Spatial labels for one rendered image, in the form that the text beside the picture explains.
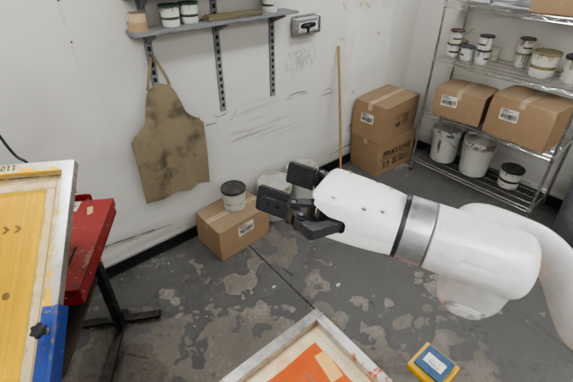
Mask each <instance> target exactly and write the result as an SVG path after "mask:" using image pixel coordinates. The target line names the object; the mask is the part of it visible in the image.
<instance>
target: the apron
mask: <svg viewBox="0 0 573 382"><path fill-rule="evenodd" d="M150 55H151V54H150ZM151 56H152V55H151ZM151 56H149V61H148V78H147V89H146V90H147V91H148V92H147V95H146V105H145V124H144V126H143V127H142V129H141V130H140V131H139V133H138V134H137V135H136V136H135V137H134V139H133V142H132V143H131V146H132V149H133V153H134V155H135V159H136V164H137V168H138V171H139V175H140V178H141V182H142V188H143V192H144V195H145V199H146V202H147V204H149V203H151V202H154V201H159V200H164V199H166V198H168V197H170V196H171V195H173V194H174V193H177V192H181V191H189V190H192V189H193V188H194V187H195V186H196V185H197V184H199V183H201V182H210V177H209V164H208V153H207V146H206V139H205V127H204V122H203V121H201V120H200V118H196V117H194V116H192V115H190V114H189V113H187V112H186V111H185V109H184V107H183V105H182V103H181V101H180V99H179V97H178V96H177V93H176V92H175V91H174V90H173V89H172V88H171V87H170V85H171V82H170V80H169V78H168V76H167V75H166V73H165V71H164V69H163V68H162V66H161V65H160V64H159V62H158V61H157V59H156V58H155V56H154V55H153V56H152V57H151ZM152 60H153V61H154V62H155V63H156V65H157V66H158V68H159V70H160V71H161V72H162V73H163V75H164V77H165V80H166V82H167V84H155V85H154V86H153V87H152V88H151V89H149V87H150V78H151V69H152Z"/></svg>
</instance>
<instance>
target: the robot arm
mask: <svg viewBox="0 0 573 382"><path fill-rule="evenodd" d="M286 181H287V182H289V183H291V184H294V185H297V186H299V187H302V188H307V189H309V190H313V187H314V186H315V190H314V192H313V198H314V199H294V198H292V194H289V193H287V192H284V191H281V190H279V189H276V188H272V187H270V186H267V185H264V184H261V185H260V186H258V194H257V200H256V208H257V209H258V210H260V211H263V212H266V213H268V214H270V215H273V216H276V217H279V218H282V219H285V220H284V221H285V223H287V224H291V226H292V228H293V229H295V230H296V231H298V232H299V233H300V234H302V235H303V236H304V237H305V238H306V239H308V240H316V239H319V238H322V237H327V238H329V239H332V240H336V241H339V242H342V243H345V244H347V245H351V246H355V247H359V248H361V249H365V250H369V251H372V252H378V253H383V254H387V255H389V257H392V258H395V259H398V260H401V261H403V262H405V263H410V264H412V265H414V266H417V267H419V268H422V269H425V270H428V271H431V272H432V273H435V274H437V281H436V293H437V297H438V299H439V301H440V302H441V303H442V305H443V306H444V307H446V308H447V310H449V311H450V312H452V313H453V314H455V315H458V316H460V317H463V318H466V319H470V320H480V319H482V318H486V317H490V316H492V315H494V314H496V313H497V312H499V311H500V310H501V309H502V307H503V306H504V305H505V304H506V303H507V302H508V300H509V299H519V298H522V297H524V296H525V295H526V294H527V293H529V291H530V290H531V288H532V287H533V286H534V284H535V281H536V279H537V276H538V278H539V280H540V283H541V287H542V291H543V293H544V296H545V299H546V302H547V307H548V309H549V313H550V316H551V318H552V321H553V325H554V327H555V329H556V331H557V333H558V335H559V337H560V338H561V340H562V341H563V342H564V343H565V344H566V345H567V346H568V347H569V348H570V349H572V350H573V249H572V248H571V247H570V246H569V245H568V243H567V242H566V241H565V240H563V239H562V238H561V237H560V236H559V235H558V234H556V233H555V232H553V231H552V230H551V229H549V228H548V227H546V226H544V225H542V224H540V223H537V222H535V221H533V220H530V219H528V218H526V217H522V216H520V215H518V214H516V213H514V212H511V211H508V210H505V209H502V208H500V207H497V206H494V205H490V204H481V203H472V204H467V205H463V206H462V207H461V208H460V209H455V208H453V207H450V206H447V205H442V204H439V203H437V202H434V201H431V200H426V199H423V198H420V197H418V196H415V195H411V194H408V195H406V194H403V193H402V192H400V191H397V190H395V189H394V188H391V187H388V186H386V185H384V184H382V183H380V182H375V181H374V180H371V179H368V178H366V177H362V176H359V175H357V174H355V173H352V172H349V171H345V170H342V169H334V170H332V171H330V172H328V171H326V170H324V169H318V171H317V168H315V167H312V166H308V165H304V164H301V163H299V162H296V161H290V162H289V165H288V169H287V174H286ZM299 207H307V212H306V216H305V214H304V213H303V212H302V210H301V209H300V208H299Z"/></svg>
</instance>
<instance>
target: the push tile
mask: <svg viewBox="0 0 573 382"><path fill-rule="evenodd" d="M414 363H415V364H416V365H417V366H418V367H419V368H421V369H422V370H423V371H424V372H425V373H426V374H427V375H429V376H430V377H431V378H432V379H433V380H434V381H436V382H443V381H444V379H445V378H446V377H447V376H448V375H449V373H450V372H451V371H452V370H453V368H454V367H455V365H454V364H453V363H452V362H451V361H450V360H449V359H448V358H447V357H445V356H444V355H443V354H442V353H440V352H439V351H438V350H436V349H435V348H434V347H433V346H432V345H430V344H429V345H428V347H427V348H426V349H425V350H424V351H423V352H422V353H421V354H420V355H419V356H418V357H417V358H416V359H415V361H414Z"/></svg>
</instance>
